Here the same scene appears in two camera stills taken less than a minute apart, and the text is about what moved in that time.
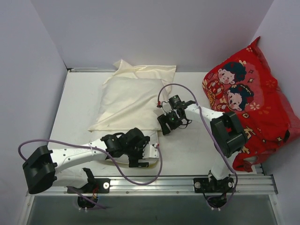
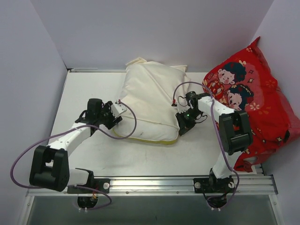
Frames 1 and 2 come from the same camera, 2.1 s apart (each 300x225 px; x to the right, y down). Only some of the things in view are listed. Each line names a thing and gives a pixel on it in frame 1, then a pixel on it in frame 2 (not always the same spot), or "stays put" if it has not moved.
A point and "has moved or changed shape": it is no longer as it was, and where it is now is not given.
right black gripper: [167, 123] to [182, 125]
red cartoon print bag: [246, 83] stays put
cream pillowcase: [131, 96] has moved or changed shape
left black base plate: [94, 185] stays put
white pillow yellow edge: [95, 135] to [156, 125]
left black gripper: [137, 159] to [113, 119]
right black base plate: [203, 185] stays put
